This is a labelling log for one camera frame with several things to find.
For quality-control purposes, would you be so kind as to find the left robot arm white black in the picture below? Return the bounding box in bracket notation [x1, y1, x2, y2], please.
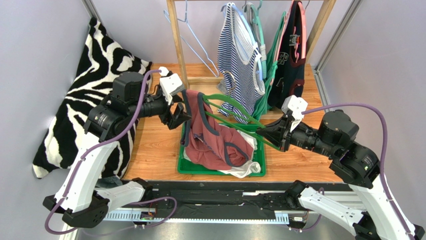
[43, 67, 191, 231]

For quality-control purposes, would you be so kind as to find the blue white striped tank top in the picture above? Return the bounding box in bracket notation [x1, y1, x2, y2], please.
[217, 2, 266, 117]

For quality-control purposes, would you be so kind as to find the teal plastic hanger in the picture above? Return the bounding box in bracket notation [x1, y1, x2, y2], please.
[244, 0, 267, 80]

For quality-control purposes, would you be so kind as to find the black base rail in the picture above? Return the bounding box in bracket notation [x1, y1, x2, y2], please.
[99, 179, 367, 226]

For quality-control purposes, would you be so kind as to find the light blue wire hanger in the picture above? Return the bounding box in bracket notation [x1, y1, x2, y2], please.
[163, 0, 220, 77]

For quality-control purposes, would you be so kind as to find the red tank top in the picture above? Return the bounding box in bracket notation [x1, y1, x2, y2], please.
[180, 89, 254, 171]

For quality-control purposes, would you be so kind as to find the navy maroon tank top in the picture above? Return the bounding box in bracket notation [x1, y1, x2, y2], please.
[267, 3, 306, 108]

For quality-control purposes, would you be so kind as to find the pink plastic hanger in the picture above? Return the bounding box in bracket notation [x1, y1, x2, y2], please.
[288, 0, 307, 63]

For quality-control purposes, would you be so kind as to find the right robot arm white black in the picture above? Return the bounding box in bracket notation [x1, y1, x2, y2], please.
[256, 110, 426, 240]

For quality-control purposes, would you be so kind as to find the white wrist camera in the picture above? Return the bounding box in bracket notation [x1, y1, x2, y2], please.
[281, 95, 308, 132]
[159, 66, 185, 106]

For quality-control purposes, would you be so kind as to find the light blue plastic hanger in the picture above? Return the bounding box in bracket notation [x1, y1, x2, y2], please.
[232, 6, 267, 81]

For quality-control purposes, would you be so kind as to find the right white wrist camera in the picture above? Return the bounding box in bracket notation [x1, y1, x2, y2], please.
[281, 95, 308, 132]

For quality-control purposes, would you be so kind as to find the zebra print blanket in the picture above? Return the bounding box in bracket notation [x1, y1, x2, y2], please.
[32, 17, 153, 179]

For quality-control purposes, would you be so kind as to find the wooden clothes rack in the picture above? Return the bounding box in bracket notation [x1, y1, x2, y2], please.
[166, 0, 336, 89]

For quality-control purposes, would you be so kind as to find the green tank top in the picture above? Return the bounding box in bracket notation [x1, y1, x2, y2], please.
[252, 11, 287, 120]

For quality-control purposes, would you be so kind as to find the green plastic hanger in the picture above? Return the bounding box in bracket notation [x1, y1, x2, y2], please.
[197, 70, 282, 152]

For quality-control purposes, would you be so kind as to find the grey tank top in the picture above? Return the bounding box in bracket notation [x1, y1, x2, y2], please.
[243, 2, 265, 45]

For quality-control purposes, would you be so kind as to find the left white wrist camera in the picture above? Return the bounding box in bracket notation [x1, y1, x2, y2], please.
[159, 66, 185, 106]

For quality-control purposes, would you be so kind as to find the green plastic tray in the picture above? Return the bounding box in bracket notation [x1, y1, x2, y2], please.
[177, 123, 267, 179]

